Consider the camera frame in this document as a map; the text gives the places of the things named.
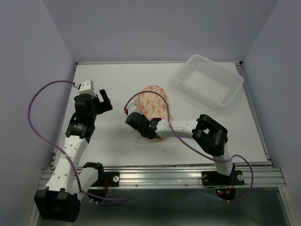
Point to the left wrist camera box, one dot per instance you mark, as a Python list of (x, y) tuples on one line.
[(87, 87)]

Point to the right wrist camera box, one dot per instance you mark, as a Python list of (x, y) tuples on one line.
[(132, 108)]

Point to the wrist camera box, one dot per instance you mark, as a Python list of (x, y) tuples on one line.
[(87, 87), (132, 108)]

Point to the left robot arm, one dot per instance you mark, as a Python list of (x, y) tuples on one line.
[(61, 197)]

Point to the white plastic basket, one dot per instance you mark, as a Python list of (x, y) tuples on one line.
[(209, 82)]

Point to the aluminium mounting rail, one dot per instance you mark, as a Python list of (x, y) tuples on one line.
[(186, 177)]

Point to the floral mesh laundry bag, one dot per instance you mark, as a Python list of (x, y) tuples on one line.
[(152, 102)]

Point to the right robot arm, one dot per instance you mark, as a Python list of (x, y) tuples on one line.
[(211, 136)]

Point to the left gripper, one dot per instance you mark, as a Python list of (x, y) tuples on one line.
[(104, 106)]

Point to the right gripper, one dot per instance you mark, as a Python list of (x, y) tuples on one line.
[(142, 116)]

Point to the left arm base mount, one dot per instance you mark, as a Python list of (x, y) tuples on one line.
[(100, 186)]

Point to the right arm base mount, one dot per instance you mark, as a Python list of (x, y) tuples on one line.
[(224, 185)]

